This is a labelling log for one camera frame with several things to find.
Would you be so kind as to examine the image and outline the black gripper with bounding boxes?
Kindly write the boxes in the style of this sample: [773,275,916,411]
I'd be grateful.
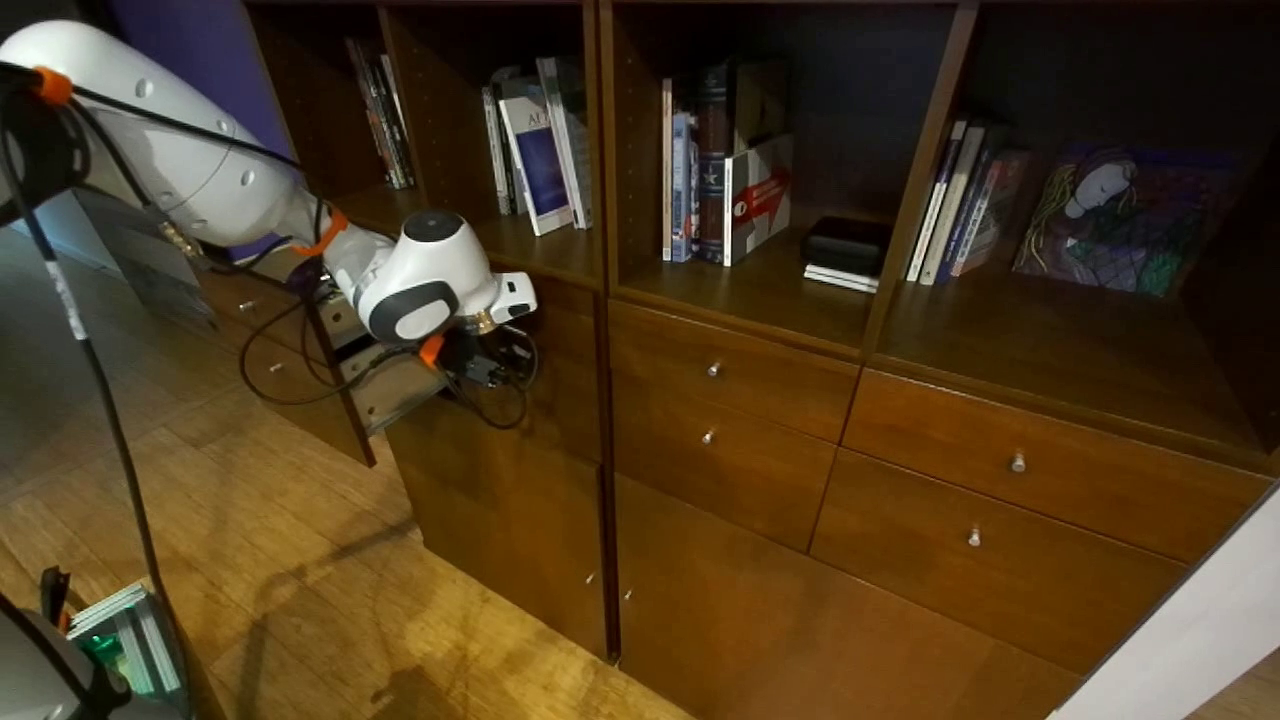
[446,323,540,395]

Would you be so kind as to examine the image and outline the wooden drawer holding bowls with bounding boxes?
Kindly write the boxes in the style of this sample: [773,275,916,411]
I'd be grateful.
[197,261,371,368]

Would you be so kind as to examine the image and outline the wide wooden drawer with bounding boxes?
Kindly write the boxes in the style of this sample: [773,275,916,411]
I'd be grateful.
[841,368,1276,567]
[808,450,1191,678]

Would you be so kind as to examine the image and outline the wooden cabinet door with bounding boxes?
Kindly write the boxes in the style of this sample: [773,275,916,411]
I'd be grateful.
[386,395,616,662]
[611,472,1084,720]

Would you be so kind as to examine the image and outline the thin white book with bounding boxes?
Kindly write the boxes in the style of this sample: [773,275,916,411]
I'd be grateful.
[476,77,520,222]

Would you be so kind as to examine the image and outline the brown wooden shelf cabinet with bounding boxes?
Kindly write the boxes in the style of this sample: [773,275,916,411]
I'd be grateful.
[185,0,1280,720]

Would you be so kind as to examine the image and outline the books on left shelf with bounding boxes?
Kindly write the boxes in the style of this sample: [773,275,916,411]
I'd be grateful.
[364,51,412,193]

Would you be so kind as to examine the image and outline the pale blue book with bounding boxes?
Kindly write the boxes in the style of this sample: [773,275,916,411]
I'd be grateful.
[671,109,705,268]

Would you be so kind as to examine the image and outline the thin grey-green book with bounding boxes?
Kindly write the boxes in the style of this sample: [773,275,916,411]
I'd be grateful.
[377,51,420,193]

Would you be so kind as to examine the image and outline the dark tall book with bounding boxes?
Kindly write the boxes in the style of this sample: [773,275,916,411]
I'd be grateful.
[697,64,742,268]

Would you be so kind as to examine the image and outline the flat white book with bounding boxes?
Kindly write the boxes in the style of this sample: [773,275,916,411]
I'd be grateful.
[801,261,884,299]

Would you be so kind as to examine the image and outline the black box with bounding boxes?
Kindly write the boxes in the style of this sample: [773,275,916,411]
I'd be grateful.
[801,212,895,285]

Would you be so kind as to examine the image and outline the green and white box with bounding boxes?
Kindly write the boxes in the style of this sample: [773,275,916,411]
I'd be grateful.
[66,577,185,702]

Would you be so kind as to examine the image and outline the white slanted book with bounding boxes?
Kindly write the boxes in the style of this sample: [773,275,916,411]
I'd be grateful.
[905,115,971,289]
[920,121,991,289]

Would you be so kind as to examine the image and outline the dark slanted book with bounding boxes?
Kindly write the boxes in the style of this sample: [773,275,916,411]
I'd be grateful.
[949,137,1031,285]

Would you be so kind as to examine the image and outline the grey rounded device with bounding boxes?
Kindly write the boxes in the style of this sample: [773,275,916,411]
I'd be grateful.
[0,596,106,720]

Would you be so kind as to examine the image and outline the blue grey object on shelf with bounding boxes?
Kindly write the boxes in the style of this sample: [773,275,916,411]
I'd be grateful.
[1008,148,1244,306]

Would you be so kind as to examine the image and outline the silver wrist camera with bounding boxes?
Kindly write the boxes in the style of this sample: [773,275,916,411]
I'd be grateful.
[483,268,540,338]

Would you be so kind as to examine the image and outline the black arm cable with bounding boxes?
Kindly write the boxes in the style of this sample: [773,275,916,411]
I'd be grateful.
[0,58,546,720]

